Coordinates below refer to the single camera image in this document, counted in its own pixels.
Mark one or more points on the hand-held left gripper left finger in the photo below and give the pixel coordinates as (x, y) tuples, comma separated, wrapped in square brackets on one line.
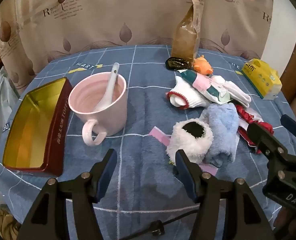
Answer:
[(107, 177)]

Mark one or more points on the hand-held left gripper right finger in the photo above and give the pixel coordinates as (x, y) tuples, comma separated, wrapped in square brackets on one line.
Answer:
[(186, 180)]

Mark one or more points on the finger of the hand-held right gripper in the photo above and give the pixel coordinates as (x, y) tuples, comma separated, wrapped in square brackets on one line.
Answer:
[(292, 126), (265, 142)]

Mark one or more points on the red and white cloth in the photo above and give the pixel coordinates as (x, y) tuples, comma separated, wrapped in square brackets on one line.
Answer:
[(245, 115)]

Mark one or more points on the pink green wet wipes pack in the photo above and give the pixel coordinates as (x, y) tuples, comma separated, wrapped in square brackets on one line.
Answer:
[(203, 83)]

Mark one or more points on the red tin box gold interior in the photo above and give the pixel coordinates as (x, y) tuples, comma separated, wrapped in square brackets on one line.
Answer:
[(30, 130)]

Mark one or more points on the orange rubber toy animal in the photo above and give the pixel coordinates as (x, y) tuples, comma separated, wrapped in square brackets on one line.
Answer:
[(201, 66)]

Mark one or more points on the white fluffy sock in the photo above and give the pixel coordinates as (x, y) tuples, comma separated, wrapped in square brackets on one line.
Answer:
[(185, 145)]

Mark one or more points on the light blue towel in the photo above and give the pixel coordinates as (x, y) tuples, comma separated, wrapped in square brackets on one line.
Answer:
[(223, 135)]

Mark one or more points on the yellow tissue pack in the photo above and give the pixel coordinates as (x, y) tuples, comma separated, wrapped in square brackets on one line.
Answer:
[(260, 80)]

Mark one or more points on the plain white sock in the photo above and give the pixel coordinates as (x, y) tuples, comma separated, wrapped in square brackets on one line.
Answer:
[(238, 92)]

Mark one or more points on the pink ceramic mug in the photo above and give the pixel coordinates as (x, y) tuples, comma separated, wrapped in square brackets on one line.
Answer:
[(110, 115)]

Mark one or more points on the white sock red trim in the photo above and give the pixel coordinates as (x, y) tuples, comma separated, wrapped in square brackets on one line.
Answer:
[(180, 97)]

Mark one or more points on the blue plaid blanket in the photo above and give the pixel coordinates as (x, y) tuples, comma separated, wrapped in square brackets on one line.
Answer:
[(143, 100)]

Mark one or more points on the white ceramic spoon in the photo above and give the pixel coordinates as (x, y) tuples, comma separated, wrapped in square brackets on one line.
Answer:
[(110, 85)]

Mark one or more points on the yellow cloth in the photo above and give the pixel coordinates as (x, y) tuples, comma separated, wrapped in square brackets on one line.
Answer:
[(5, 225)]

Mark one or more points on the brown paper snack bag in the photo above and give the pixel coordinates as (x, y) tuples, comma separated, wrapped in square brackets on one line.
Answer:
[(185, 40)]

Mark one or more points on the beige leaf print curtain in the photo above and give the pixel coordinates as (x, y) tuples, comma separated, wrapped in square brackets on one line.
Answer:
[(87, 17)]

